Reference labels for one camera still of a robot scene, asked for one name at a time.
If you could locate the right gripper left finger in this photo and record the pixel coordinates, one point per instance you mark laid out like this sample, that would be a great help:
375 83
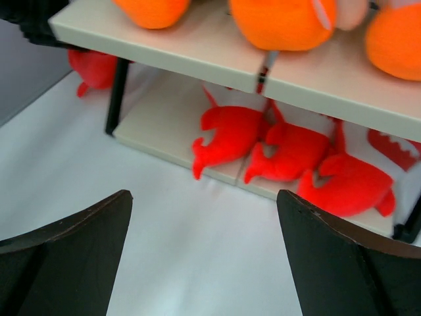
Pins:
67 267

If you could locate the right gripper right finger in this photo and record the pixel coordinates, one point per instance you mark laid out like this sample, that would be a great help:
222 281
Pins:
340 268

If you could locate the red shark plush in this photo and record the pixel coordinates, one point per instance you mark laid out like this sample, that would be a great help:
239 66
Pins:
302 138
361 172

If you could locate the beige three-tier shelf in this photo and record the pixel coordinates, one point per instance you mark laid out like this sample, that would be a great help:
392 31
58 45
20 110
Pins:
156 99

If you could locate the orange doll right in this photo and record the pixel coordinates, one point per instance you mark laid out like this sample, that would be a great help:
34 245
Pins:
392 41

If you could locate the orange doll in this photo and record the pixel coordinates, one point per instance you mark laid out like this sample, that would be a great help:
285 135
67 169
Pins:
295 25
392 41
153 14

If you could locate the orange doll middle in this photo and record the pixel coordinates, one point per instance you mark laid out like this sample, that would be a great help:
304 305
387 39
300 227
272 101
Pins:
295 25

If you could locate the orange doll left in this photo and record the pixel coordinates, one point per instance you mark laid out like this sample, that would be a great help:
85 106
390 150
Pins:
153 14

